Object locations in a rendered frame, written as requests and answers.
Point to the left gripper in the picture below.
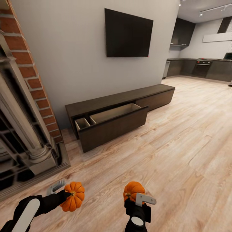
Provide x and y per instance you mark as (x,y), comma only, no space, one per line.
(57,199)

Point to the wood fireplace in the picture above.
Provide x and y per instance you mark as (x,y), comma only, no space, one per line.
(28,154)

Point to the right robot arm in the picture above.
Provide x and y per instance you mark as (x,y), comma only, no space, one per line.
(139,214)

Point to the range hood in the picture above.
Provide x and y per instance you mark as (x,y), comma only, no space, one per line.
(221,35)

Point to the pumpkin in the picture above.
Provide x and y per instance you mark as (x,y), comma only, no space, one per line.
(131,189)
(74,201)

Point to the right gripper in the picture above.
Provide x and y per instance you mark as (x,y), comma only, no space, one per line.
(131,207)

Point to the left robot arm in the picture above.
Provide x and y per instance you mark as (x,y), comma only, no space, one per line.
(34,206)

